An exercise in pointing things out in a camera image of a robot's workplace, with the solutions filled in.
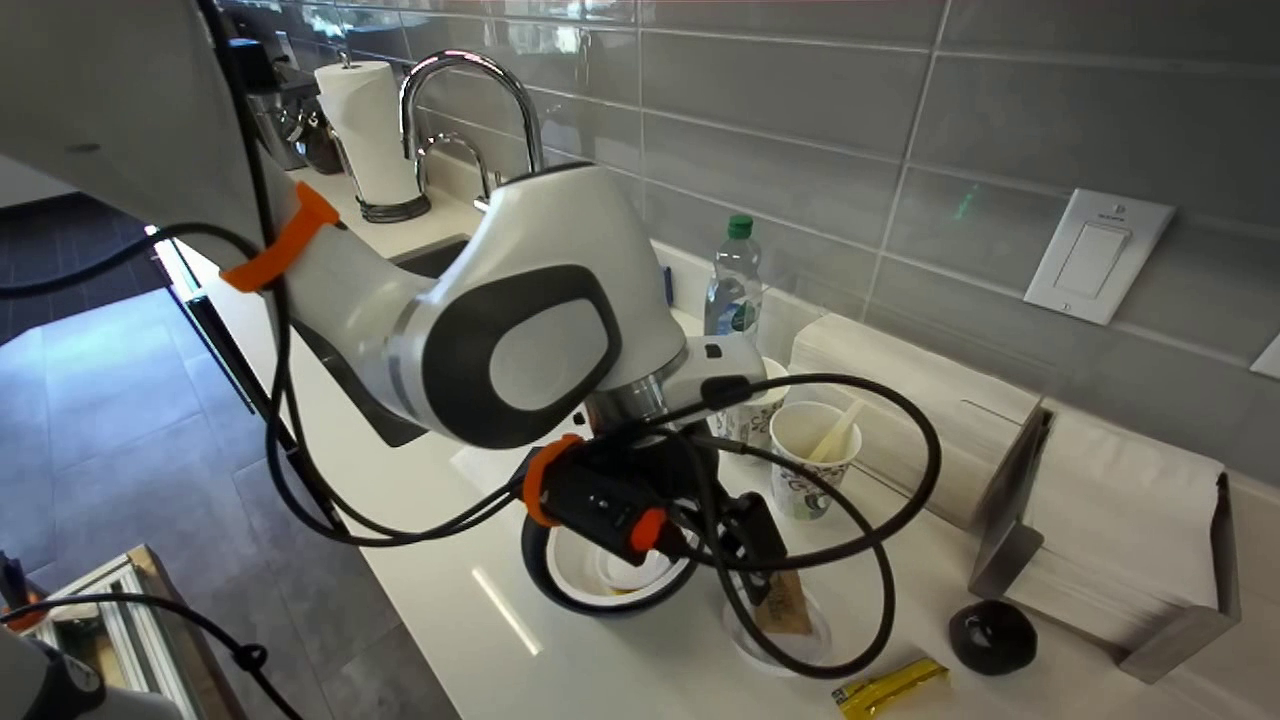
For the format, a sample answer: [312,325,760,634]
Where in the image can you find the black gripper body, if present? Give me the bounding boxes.
[595,424,744,565]

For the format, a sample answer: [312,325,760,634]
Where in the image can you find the brown paper packet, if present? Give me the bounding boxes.
[750,568,814,642]

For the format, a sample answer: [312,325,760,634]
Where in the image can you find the small chrome tap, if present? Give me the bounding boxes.
[421,123,498,207]

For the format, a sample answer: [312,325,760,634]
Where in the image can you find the grey blurry device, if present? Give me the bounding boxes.
[0,623,182,720]

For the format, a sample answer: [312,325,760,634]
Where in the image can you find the thin black cable with connector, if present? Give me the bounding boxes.
[0,593,304,720]

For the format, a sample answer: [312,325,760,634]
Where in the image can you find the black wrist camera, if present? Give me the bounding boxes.
[514,432,672,565]

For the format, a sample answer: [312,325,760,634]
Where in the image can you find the dark floor mat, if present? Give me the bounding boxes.
[0,191,177,347]

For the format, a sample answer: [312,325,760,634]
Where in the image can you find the patterned paper cup with stick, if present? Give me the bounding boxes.
[768,396,869,524]

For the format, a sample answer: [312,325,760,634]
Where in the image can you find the grey metal napkin holder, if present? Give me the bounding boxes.
[966,405,1249,689]

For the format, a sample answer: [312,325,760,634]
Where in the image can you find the white light switch plate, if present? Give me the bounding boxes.
[1020,190,1181,332]

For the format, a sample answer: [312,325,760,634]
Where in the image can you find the wooden box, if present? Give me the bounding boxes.
[22,539,252,720]

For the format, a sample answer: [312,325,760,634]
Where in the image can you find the white plastic bowl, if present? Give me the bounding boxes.
[540,521,686,607]

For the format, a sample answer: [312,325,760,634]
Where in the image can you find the black coffee machine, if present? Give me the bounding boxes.
[214,0,350,175]

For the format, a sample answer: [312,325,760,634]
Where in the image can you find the white kettle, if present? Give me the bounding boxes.
[312,55,435,230]

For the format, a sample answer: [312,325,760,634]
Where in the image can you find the tall chrome faucet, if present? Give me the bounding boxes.
[394,49,553,191]

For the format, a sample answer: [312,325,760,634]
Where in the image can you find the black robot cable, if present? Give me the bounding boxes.
[623,374,943,683]
[0,78,595,551]

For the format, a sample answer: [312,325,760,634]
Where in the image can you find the wooden stir stick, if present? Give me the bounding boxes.
[806,402,869,470]

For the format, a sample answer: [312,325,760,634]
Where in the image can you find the clear water bottle green cap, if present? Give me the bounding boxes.
[701,212,772,347]

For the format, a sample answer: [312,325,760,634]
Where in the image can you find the thin white plastic disc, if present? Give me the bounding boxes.
[583,551,659,599]

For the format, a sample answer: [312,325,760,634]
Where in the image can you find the black round lid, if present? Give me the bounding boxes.
[943,597,1039,682]

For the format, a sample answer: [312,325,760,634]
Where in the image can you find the yellow sachet packet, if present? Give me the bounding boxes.
[826,652,952,720]

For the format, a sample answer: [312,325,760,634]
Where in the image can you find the white napkin stack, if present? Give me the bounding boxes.
[1004,405,1233,656]

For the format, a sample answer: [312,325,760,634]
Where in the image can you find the orange velcro strap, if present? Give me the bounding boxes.
[214,180,344,296]

